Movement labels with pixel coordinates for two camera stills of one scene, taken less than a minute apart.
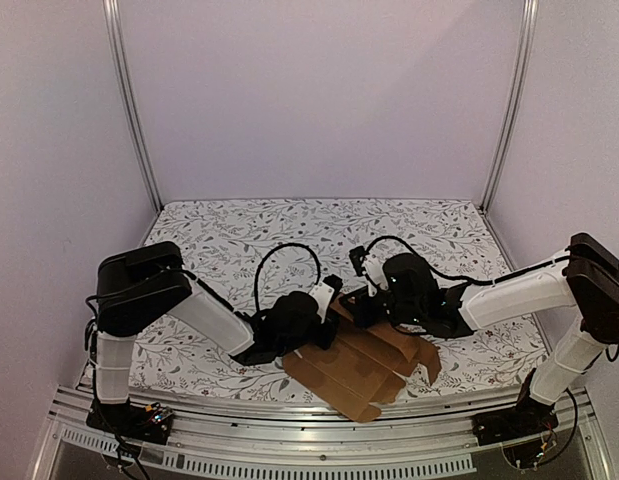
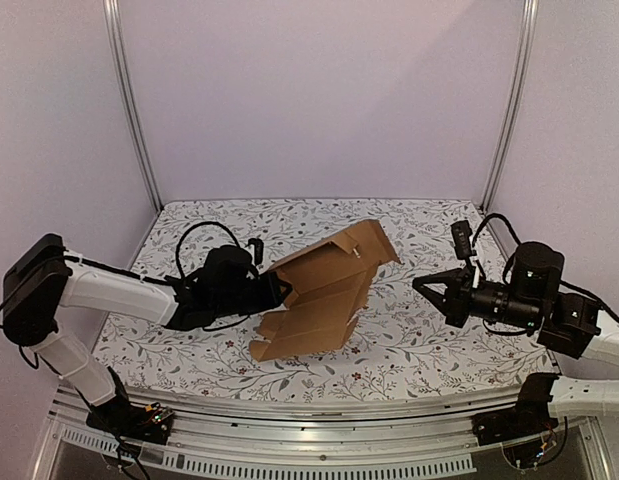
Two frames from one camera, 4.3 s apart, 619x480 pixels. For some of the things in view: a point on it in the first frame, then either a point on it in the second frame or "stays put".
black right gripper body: (366, 307) → (455, 298)
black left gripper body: (323, 342) → (251, 303)
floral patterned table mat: (245, 254) stays put
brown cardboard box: (363, 366) → (329, 283)
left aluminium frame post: (122, 81) stays put
